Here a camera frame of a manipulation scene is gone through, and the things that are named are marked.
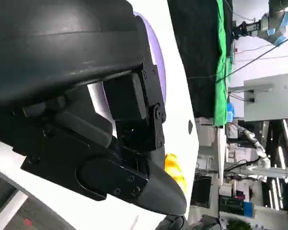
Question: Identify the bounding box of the green cloth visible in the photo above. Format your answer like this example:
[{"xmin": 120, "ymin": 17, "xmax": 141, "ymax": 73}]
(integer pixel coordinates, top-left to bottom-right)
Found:
[{"xmin": 212, "ymin": 0, "xmax": 234, "ymax": 127}]

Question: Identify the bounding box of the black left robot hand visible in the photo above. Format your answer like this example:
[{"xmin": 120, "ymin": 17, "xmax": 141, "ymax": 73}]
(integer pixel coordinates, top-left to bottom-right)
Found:
[{"xmin": 0, "ymin": 0, "xmax": 187, "ymax": 216}]

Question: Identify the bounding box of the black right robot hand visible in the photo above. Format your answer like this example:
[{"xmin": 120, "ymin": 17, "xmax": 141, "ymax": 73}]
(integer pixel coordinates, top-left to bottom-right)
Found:
[{"xmin": 157, "ymin": 215, "xmax": 186, "ymax": 230}]

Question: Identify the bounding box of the black backdrop cloth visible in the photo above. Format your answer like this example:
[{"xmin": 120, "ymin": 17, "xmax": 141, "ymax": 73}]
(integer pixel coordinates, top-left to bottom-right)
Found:
[{"xmin": 168, "ymin": 0, "xmax": 234, "ymax": 118}]

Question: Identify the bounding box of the grey cabinet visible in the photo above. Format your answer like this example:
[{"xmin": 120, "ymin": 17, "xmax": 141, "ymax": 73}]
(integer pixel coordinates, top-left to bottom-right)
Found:
[{"xmin": 228, "ymin": 73, "xmax": 288, "ymax": 122}]

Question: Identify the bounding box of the black monitor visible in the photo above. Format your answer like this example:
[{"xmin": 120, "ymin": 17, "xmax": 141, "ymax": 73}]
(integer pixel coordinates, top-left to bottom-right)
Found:
[{"xmin": 191, "ymin": 176, "xmax": 212, "ymax": 208}]

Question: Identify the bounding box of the long black cable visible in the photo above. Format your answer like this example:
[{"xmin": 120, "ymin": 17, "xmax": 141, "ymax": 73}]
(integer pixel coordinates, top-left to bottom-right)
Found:
[{"xmin": 187, "ymin": 33, "xmax": 288, "ymax": 81}]

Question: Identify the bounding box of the lilac plate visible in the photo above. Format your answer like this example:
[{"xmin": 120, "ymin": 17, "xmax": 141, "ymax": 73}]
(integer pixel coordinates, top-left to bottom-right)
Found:
[{"xmin": 87, "ymin": 11, "xmax": 168, "ymax": 119}]

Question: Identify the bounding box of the ring-shaped orange white bread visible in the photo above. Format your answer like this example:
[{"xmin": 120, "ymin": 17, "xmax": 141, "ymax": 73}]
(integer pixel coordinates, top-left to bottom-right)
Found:
[{"xmin": 164, "ymin": 153, "xmax": 188, "ymax": 195}]

